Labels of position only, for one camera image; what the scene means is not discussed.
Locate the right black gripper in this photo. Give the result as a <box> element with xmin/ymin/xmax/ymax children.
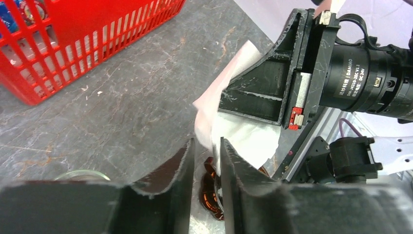
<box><xmin>219</xmin><ymin>9</ymin><xmax>339</xmax><ymax>130</ymax></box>

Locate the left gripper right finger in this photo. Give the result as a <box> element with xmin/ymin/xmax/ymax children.
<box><xmin>220</xmin><ymin>138</ymin><xmax>291</xmax><ymax>234</ymax></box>

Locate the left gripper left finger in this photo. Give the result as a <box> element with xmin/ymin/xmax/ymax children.
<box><xmin>131</xmin><ymin>138</ymin><xmax>196</xmax><ymax>234</ymax></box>

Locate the brown transparent dripper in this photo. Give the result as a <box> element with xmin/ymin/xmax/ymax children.
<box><xmin>200</xmin><ymin>155</ymin><xmax>273</xmax><ymax>233</ymax></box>

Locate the white paper coffee filter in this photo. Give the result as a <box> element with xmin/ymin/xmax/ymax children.
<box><xmin>193</xmin><ymin>40</ymin><xmax>281</xmax><ymax>176</ymax></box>

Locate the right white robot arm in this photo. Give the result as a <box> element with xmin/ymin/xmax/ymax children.
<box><xmin>219</xmin><ymin>9</ymin><xmax>413</xmax><ymax>183</ymax></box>

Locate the small glass beaker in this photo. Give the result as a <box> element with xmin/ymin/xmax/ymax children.
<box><xmin>54</xmin><ymin>170</ymin><xmax>110</xmax><ymax>181</ymax></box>

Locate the red plastic basket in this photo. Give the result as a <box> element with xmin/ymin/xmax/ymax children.
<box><xmin>0</xmin><ymin>0</ymin><xmax>184</xmax><ymax>105</ymax></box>

